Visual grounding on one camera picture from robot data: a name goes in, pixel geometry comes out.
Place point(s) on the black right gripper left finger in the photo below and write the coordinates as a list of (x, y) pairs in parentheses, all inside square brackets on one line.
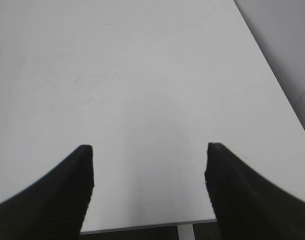
[(55, 206)]

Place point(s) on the white table leg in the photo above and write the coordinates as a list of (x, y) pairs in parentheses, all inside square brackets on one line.
[(185, 232)]

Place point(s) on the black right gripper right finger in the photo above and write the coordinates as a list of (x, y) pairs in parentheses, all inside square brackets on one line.
[(247, 206)]

